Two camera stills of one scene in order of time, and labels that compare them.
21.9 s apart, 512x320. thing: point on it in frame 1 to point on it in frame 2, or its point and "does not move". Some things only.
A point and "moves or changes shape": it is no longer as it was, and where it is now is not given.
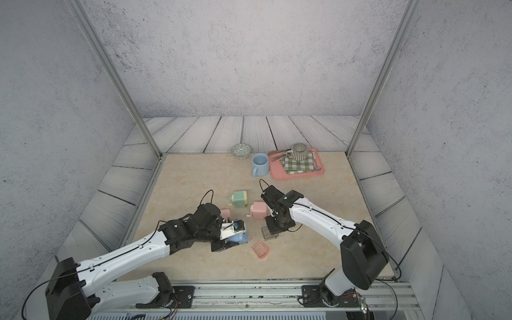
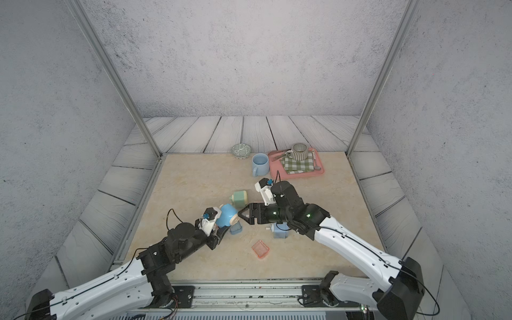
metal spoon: [316, 167] does not move
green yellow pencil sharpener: [239, 199] does not move
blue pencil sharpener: [241, 238] moves or changes shape
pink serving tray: [278, 171] does not move
